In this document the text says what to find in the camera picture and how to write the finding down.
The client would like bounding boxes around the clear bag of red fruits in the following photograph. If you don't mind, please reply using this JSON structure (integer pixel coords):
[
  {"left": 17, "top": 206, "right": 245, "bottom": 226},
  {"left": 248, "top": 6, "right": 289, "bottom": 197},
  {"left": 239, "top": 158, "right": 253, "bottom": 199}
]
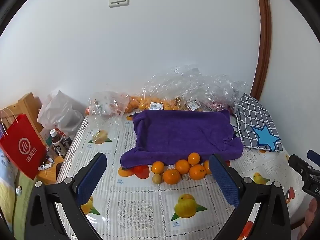
[{"left": 142, "top": 65, "right": 249, "bottom": 114}]

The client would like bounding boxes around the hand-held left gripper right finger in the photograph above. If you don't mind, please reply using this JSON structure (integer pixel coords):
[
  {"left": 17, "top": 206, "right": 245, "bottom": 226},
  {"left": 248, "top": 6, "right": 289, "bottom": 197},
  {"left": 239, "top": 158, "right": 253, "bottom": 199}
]
[{"left": 209, "top": 154, "right": 292, "bottom": 240}]

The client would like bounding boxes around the wooden chair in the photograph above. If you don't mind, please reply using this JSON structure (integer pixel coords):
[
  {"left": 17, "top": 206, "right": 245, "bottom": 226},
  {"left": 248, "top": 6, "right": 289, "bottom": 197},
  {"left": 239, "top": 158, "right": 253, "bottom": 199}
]
[{"left": 2, "top": 92, "right": 43, "bottom": 133}]

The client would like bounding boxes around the brown wooden door frame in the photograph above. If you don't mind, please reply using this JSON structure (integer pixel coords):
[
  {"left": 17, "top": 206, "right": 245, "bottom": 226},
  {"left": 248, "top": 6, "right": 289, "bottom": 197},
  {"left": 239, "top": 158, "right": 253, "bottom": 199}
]
[{"left": 250, "top": 0, "right": 272, "bottom": 99}]

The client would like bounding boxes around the dark drink bottle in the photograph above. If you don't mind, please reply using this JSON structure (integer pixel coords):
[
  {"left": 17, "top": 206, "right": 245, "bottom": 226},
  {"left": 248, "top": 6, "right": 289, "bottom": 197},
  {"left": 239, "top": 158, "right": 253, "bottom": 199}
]
[{"left": 50, "top": 129, "right": 69, "bottom": 157}]

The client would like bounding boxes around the clear bag of longans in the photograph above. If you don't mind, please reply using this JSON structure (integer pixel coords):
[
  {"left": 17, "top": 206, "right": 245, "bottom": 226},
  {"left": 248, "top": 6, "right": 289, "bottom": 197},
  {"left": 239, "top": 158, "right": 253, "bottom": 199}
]
[{"left": 175, "top": 96, "right": 204, "bottom": 112}]

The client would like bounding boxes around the fruit printed tablecloth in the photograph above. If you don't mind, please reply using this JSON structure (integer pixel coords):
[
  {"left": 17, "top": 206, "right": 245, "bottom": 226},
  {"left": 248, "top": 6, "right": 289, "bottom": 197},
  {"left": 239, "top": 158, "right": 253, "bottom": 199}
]
[{"left": 56, "top": 110, "right": 313, "bottom": 240}]

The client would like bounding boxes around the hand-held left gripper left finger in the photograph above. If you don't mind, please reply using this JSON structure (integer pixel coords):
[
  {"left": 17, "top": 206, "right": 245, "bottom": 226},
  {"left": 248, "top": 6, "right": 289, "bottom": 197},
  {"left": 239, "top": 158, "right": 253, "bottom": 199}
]
[{"left": 25, "top": 152, "right": 108, "bottom": 240}]

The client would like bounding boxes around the crumpled clear plastic bag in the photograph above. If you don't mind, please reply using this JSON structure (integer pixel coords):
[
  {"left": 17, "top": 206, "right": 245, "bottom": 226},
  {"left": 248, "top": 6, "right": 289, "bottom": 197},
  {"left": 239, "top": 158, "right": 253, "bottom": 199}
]
[{"left": 86, "top": 91, "right": 130, "bottom": 118}]

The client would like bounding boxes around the wooden stool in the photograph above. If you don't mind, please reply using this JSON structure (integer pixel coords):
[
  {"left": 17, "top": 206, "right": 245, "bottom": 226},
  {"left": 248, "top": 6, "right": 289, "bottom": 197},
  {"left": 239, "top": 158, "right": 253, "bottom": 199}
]
[{"left": 36, "top": 155, "right": 65, "bottom": 183}]

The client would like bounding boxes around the purple towel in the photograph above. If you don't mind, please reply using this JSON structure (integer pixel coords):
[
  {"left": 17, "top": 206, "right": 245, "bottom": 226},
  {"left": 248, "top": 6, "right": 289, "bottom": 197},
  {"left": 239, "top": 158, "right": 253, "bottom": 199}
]
[{"left": 120, "top": 109, "right": 244, "bottom": 168}]

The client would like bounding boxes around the red paper bag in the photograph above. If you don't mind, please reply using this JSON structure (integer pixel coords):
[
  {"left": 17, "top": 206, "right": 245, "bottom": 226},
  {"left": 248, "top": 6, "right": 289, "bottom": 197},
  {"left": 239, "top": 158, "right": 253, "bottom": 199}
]
[{"left": 0, "top": 107, "right": 48, "bottom": 180}]

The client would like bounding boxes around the grey checked cloth blue star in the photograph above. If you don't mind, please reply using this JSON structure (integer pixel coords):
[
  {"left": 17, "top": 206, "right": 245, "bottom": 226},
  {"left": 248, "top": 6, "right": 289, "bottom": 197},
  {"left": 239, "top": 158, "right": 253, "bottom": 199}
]
[{"left": 235, "top": 93, "right": 283, "bottom": 153}]

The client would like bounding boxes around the flat clear plastic bag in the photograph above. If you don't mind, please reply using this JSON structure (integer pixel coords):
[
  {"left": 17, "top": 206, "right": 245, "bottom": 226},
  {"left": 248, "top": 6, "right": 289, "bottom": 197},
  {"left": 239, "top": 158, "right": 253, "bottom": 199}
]
[{"left": 86, "top": 114, "right": 120, "bottom": 145}]

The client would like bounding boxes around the green yellow blanket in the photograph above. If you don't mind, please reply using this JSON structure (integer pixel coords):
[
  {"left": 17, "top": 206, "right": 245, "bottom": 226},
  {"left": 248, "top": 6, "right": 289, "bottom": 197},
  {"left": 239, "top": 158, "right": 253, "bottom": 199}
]
[{"left": 0, "top": 145, "right": 38, "bottom": 233}]

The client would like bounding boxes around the white plastic bag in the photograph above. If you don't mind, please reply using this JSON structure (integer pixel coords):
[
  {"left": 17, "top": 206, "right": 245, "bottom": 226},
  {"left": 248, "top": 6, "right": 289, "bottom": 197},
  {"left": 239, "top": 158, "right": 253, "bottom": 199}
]
[{"left": 37, "top": 90, "right": 85, "bottom": 135}]

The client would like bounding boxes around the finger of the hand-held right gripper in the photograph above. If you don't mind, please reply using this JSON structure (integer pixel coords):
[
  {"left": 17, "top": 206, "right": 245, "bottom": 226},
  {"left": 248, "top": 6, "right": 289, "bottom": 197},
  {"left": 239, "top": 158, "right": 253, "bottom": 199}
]
[
  {"left": 307, "top": 149, "right": 320, "bottom": 161},
  {"left": 288, "top": 154, "right": 313, "bottom": 175}
]

